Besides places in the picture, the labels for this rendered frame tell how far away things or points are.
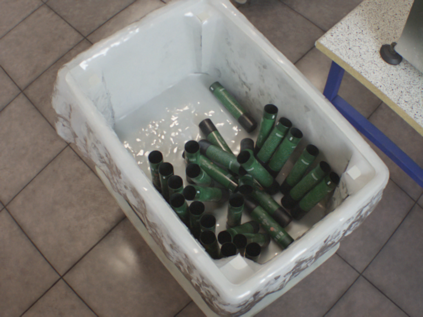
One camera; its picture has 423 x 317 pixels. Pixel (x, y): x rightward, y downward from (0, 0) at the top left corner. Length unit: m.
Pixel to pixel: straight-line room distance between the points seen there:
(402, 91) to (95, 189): 1.07
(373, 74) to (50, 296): 1.17
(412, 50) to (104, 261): 1.12
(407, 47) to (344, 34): 0.16
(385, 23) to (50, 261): 1.23
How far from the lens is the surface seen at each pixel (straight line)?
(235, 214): 1.16
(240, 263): 1.01
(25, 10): 2.39
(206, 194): 1.18
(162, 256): 1.47
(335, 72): 1.38
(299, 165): 1.22
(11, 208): 1.88
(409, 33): 1.09
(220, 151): 1.27
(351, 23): 1.22
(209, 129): 1.33
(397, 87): 1.15
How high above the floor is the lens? 1.64
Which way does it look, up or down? 63 degrees down
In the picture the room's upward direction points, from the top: 4 degrees clockwise
